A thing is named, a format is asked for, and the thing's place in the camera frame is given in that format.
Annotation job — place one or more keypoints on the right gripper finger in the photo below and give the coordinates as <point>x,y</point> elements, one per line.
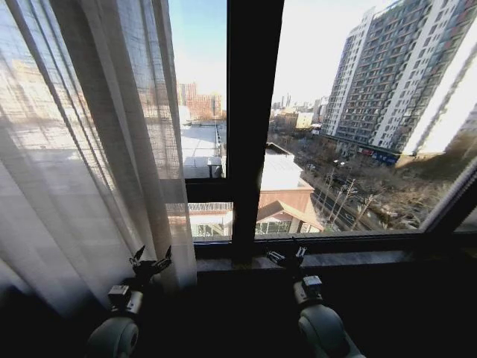
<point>275,256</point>
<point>300,251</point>

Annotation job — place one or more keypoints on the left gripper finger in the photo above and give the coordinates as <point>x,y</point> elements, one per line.
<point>138,255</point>
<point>166,256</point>

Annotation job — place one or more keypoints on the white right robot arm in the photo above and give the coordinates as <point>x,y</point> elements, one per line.
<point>324,328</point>

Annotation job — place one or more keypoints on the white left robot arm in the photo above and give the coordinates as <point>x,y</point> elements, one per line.
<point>115,335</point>

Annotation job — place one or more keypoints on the grey stone window sill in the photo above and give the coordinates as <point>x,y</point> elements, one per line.
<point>335,258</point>

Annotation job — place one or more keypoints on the low brown-roofed building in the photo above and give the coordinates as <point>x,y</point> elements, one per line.
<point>287,209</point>

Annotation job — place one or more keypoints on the white flat-roofed building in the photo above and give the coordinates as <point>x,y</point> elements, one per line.
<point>279,169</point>

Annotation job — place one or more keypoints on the sheer white curtain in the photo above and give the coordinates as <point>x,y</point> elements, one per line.
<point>74,156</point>

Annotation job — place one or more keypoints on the distant red-brick towers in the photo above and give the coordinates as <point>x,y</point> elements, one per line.
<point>201,102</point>

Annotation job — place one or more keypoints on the tall grey apartment tower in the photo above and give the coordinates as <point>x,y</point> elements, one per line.
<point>380,74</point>

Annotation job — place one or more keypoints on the black window frame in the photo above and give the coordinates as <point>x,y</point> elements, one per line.
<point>251,112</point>

